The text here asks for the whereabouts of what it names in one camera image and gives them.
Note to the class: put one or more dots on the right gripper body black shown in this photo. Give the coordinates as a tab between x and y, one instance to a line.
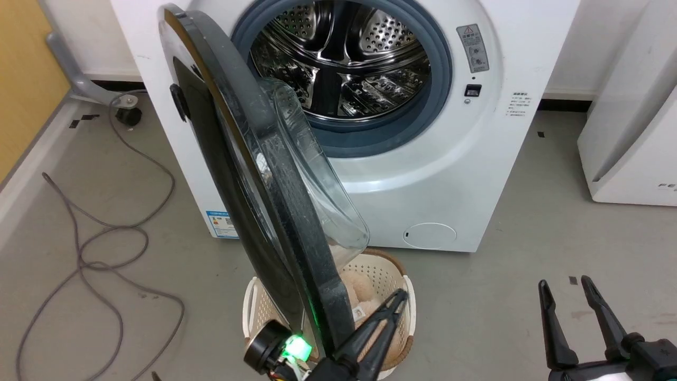
634	360

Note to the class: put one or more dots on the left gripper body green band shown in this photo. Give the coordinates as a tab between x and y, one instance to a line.
267	346

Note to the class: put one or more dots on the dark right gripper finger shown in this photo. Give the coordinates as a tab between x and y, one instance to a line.
605	317
555	328

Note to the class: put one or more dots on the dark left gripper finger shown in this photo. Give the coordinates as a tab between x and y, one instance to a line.
389	338
365	330

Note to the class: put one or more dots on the black round washing machine door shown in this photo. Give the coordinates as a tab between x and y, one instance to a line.
285	211

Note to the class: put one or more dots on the white front-load washing machine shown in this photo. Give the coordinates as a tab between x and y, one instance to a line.
433	174

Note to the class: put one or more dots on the grey-blue rubber door gasket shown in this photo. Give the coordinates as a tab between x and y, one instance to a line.
370	138

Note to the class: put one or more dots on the black door latch socket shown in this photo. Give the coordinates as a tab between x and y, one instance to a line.
473	90

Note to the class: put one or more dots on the beige plush toy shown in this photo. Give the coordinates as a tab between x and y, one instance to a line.
359	288

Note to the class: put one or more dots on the cream perforated laundry basket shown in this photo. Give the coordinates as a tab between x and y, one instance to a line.
383	272

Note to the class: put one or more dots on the blue energy label sticker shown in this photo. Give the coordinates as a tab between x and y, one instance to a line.
221	225

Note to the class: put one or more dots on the white floor-standing appliance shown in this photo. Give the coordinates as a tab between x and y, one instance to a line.
629	137

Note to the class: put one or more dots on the small printed text sticker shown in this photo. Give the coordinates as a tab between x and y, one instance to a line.
517	105

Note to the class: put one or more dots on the black caster wheel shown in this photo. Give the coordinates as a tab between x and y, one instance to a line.
129	116

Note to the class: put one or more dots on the steel perforated washer drum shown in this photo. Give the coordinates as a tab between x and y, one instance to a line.
344	53

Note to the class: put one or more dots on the grey warning sticker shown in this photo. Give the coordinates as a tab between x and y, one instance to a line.
473	48

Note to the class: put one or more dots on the grey metal stand leg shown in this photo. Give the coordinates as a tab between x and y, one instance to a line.
79	79

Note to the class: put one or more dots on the yellow wooden panel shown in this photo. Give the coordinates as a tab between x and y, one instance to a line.
26	74

